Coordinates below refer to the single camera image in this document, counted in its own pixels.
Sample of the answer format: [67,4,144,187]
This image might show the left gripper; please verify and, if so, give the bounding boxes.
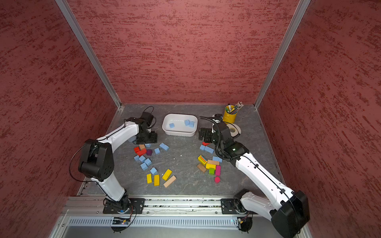
[135,128,158,144]

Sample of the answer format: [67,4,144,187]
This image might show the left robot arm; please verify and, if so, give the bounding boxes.
[78,112,157,214]

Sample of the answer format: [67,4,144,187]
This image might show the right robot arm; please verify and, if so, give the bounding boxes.
[199,117,310,238]

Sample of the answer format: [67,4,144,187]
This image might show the long blue block right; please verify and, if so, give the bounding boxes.
[204,146,214,154]

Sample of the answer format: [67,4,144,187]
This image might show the long blue block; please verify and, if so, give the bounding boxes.
[159,143,169,151]
[204,146,214,154]

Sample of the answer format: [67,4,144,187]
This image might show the long red block left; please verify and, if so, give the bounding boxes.
[137,149,147,156]

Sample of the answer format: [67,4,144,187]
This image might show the long blue block left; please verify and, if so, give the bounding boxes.
[159,143,169,151]

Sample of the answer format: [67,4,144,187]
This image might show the striped yellow block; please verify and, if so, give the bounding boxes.
[198,155,207,167]

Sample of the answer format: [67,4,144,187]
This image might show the white tape roll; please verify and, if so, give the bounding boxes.
[226,123,242,137]

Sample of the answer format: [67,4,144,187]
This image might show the white plastic tray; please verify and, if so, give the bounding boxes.
[162,114,198,137]

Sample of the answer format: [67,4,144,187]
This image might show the yellow pen holder can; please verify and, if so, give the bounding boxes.
[223,104,237,124]

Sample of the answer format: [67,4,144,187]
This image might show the brown wooden block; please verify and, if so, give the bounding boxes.
[197,163,207,173]

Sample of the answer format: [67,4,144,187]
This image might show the pens in can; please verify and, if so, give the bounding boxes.
[225,102,244,115]

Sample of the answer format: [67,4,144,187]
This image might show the yellow long block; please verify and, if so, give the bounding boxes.
[162,169,172,181]

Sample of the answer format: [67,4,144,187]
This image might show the long tan wooden block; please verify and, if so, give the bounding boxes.
[164,176,176,188]

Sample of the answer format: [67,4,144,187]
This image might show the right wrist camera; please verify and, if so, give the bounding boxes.
[210,117,223,132]

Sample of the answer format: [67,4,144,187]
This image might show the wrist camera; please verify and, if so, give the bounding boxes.
[140,112,154,127]
[210,117,223,132]

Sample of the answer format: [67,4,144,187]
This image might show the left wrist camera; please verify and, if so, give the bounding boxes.
[140,112,154,127]

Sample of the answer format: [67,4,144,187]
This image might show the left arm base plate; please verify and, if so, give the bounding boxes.
[103,198,145,215]

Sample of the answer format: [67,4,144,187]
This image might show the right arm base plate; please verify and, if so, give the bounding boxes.
[220,198,257,217]

